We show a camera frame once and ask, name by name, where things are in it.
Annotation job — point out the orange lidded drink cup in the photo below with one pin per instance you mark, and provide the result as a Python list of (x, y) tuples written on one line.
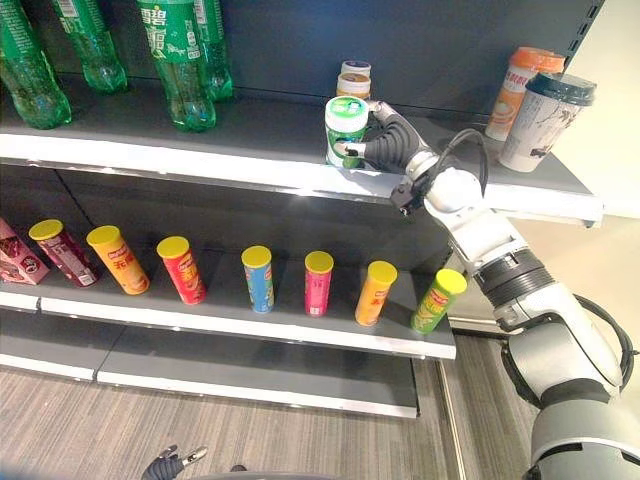
[(515, 92)]

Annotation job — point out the orange chip can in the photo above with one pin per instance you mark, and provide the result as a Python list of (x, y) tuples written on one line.
[(120, 262), (374, 295)]

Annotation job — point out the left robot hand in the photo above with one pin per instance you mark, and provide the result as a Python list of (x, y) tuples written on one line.
[(167, 464)]

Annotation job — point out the red chip can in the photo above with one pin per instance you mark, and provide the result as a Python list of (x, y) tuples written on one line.
[(184, 272)]

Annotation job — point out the pink snack box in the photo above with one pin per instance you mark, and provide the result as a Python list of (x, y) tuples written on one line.
[(17, 260)]

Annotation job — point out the pink chip can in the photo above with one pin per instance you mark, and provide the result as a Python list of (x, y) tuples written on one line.
[(318, 285)]

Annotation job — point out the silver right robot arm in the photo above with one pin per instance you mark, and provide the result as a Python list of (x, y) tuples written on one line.
[(525, 310)]

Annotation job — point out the white jar with green lid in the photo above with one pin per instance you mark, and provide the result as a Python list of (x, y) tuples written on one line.
[(345, 131)]

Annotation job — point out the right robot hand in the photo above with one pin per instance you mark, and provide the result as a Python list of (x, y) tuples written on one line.
[(395, 140)]

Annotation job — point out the yellow jar with blue lid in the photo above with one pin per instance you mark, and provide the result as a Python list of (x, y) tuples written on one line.
[(356, 67)]

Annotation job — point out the green chip can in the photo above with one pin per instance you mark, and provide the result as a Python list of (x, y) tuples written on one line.
[(436, 302)]

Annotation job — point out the maroon chip can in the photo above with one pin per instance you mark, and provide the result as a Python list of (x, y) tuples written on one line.
[(65, 255)]

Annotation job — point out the white cup with dark lid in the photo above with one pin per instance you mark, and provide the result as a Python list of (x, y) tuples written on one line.
[(542, 120)]

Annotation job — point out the blue chip can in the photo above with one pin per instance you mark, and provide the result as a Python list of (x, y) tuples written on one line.
[(260, 282)]

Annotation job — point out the grey metal shelf unit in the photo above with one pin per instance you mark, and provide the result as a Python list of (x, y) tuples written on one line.
[(250, 200)]

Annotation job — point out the green soda bottle with label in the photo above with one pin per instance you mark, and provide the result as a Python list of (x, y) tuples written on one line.
[(180, 65)]

